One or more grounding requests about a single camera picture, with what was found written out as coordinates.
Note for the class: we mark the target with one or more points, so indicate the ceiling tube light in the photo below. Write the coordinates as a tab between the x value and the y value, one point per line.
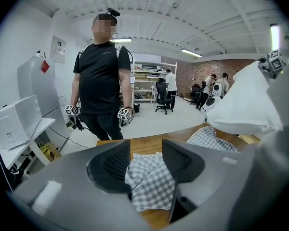
120	40
191	52
275	36

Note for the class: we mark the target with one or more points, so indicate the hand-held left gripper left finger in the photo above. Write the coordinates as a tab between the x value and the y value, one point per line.
106	167

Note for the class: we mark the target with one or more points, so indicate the grey checked pillowcase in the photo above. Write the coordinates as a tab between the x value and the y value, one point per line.
154	182

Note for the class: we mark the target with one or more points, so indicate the black office chair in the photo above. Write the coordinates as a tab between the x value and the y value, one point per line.
162	93

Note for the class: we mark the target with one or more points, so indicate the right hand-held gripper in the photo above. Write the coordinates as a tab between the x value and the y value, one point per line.
275	64

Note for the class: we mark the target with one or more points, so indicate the yellow black striped box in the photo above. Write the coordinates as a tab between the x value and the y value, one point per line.
49	150

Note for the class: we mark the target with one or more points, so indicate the white shelf rack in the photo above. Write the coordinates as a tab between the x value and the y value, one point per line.
144	71

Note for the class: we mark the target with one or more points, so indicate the white side table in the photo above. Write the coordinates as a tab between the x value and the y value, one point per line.
41	126

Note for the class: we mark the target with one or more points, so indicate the black waste bin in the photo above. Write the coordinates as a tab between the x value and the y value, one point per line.
136	107

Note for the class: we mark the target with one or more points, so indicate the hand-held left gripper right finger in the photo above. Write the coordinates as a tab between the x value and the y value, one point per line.
185	165

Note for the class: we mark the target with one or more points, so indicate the white round backpack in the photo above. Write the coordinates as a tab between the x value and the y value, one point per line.
210	103
217	90

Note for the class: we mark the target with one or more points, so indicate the white open box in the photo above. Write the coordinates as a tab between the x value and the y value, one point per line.
14	121

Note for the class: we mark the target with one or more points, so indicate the white fridge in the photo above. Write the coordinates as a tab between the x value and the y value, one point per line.
38	80

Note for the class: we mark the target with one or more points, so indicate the white pillow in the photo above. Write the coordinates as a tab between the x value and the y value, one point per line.
245	105

